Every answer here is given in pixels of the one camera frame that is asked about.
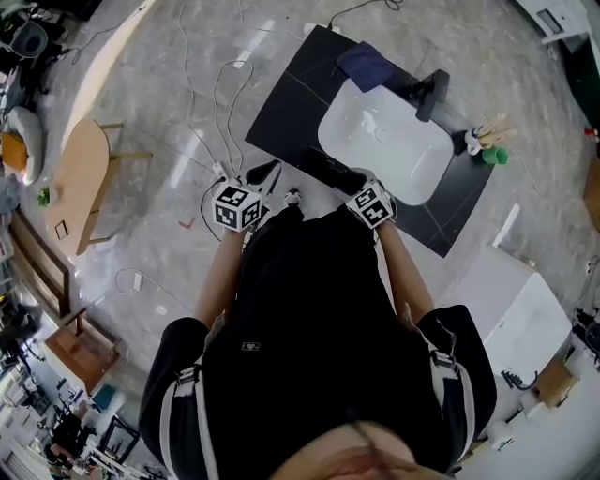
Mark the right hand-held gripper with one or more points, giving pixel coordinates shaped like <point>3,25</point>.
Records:
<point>372,206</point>

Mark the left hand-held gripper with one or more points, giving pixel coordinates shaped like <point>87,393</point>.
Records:
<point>236,206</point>

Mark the person's right forearm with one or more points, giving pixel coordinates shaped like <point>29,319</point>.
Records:
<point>403,267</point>

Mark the person's left forearm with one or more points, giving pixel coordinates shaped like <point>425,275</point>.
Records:
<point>220,272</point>

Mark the person's white shoe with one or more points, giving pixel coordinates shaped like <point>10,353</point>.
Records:
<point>293,197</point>

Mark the white sink basin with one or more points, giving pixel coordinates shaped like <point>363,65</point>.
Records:
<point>389,154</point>

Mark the black vanity cabinet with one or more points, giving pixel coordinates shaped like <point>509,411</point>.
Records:
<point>290,103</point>

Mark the dark blue cloth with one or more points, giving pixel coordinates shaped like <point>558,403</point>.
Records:
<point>363,65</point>

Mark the black faucet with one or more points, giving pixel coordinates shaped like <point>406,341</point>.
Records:
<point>433,94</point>

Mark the person's black clothing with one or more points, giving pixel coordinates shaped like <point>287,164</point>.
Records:
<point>304,304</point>

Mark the green cup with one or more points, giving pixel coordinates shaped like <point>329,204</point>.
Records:
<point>494,155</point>

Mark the oval wooden table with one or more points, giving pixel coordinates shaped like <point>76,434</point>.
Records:
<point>79,169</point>

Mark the grey cushioned chair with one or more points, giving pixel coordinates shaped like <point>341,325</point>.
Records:
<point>34,136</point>

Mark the orange cushion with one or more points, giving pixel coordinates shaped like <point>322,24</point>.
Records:
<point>13,151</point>

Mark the wooden cabinet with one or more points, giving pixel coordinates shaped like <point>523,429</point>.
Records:
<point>593,187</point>

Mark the wooden stool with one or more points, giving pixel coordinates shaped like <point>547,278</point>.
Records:
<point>79,351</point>

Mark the white cabinet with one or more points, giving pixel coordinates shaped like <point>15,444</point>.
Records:
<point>562,19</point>

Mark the grey office chair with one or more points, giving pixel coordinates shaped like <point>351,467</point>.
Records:
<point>29,37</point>

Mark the person's face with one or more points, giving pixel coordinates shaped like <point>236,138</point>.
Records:
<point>347,459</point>

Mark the small black frame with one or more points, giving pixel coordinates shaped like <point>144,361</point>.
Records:
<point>56,229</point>

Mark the wooden chair frame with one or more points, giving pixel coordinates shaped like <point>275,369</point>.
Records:
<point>44,265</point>

